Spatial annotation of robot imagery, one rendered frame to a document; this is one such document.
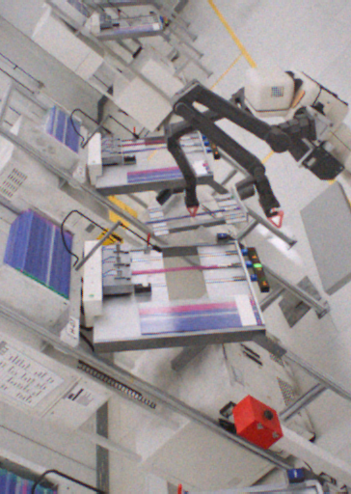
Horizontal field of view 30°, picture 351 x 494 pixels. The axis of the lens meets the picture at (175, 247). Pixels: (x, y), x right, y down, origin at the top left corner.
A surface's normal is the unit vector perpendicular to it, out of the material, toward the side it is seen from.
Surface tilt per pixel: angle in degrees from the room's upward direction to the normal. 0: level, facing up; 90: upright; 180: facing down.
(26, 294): 90
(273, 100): 90
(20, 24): 90
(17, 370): 90
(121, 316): 48
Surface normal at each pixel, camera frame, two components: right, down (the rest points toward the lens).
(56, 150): 0.10, 0.53
